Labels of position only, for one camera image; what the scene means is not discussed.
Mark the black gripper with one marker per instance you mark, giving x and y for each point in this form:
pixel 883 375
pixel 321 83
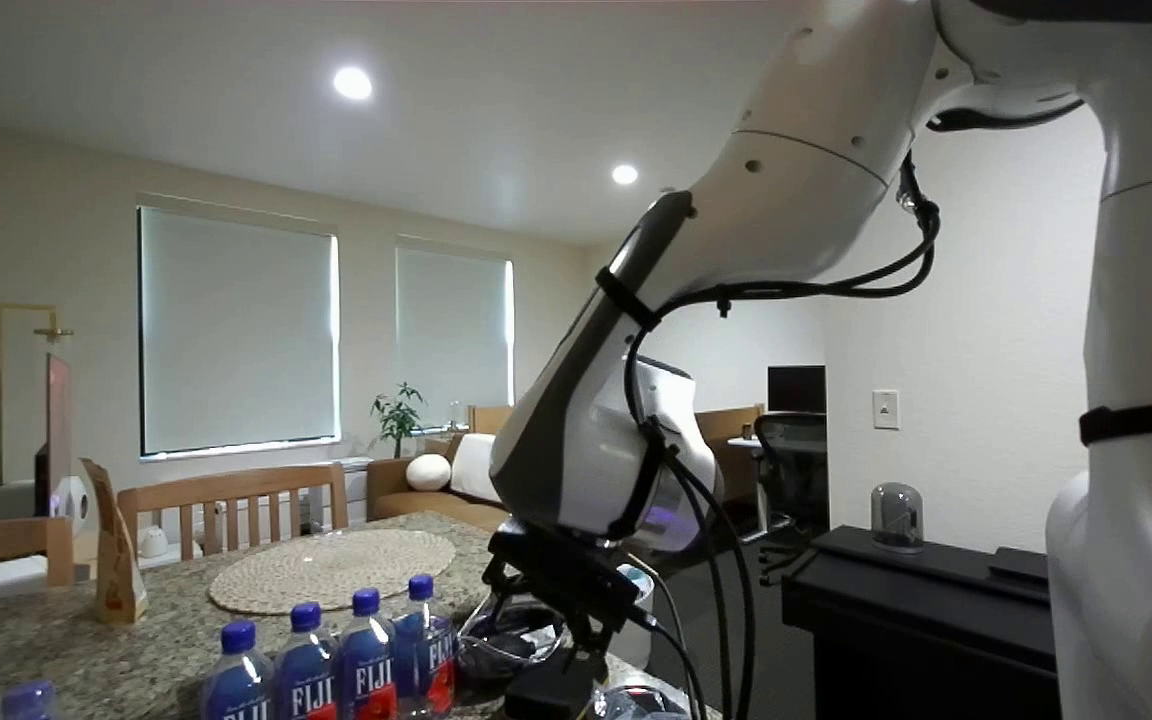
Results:
pixel 561 564

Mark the wooden frame sofa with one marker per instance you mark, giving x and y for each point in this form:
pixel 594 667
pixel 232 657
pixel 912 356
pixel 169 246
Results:
pixel 430 507

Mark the black cabinet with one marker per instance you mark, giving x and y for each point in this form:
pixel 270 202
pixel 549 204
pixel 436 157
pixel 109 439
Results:
pixel 921 612

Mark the white light switch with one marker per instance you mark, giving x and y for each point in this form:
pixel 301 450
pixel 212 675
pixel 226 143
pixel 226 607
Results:
pixel 884 408

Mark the wall mirror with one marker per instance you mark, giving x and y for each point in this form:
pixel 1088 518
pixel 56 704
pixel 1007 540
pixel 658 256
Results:
pixel 16 386

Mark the clear Ziploc bag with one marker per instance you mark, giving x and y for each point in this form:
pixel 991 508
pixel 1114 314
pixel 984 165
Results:
pixel 502 645

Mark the green potted plant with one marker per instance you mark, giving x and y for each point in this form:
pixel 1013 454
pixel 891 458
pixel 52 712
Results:
pixel 402 412

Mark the recessed ceiling light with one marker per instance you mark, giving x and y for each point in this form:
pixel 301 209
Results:
pixel 627 174
pixel 353 83

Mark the carved wooden figure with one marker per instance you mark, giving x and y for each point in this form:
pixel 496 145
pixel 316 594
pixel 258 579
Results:
pixel 118 560

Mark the tall narrow floor stand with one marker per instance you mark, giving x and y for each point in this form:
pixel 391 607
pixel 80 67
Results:
pixel 56 401

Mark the glass jar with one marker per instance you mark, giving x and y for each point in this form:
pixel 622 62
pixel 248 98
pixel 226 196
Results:
pixel 897 513

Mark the black zippered case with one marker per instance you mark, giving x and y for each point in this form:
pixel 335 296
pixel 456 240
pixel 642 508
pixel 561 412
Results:
pixel 544 698

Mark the black monitor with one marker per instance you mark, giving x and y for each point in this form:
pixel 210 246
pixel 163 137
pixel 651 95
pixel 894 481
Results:
pixel 796 391

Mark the wide white window blind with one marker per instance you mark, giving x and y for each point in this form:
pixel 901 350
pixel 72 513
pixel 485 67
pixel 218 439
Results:
pixel 236 334

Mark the black office chair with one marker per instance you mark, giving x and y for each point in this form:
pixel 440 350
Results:
pixel 794 467

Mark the round white pillow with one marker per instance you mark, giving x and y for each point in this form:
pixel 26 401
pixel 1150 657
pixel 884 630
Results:
pixel 426 471

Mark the small blue-capped bottle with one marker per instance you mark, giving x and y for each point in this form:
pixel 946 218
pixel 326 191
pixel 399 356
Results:
pixel 31 701

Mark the round woven placemat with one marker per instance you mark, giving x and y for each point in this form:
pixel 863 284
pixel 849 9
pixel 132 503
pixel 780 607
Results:
pixel 331 571

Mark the narrow white window blind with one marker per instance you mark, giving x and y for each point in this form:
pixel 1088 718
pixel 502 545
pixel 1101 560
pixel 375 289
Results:
pixel 453 334

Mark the wooden armchair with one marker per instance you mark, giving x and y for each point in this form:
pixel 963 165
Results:
pixel 733 445

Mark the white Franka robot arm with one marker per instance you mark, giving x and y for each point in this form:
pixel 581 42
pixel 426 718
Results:
pixel 800 174

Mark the wooden chair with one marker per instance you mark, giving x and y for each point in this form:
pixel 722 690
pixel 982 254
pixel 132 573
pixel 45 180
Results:
pixel 1 540

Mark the crinkled clear plastic bag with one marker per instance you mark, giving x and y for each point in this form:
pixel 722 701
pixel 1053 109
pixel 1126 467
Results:
pixel 642 704

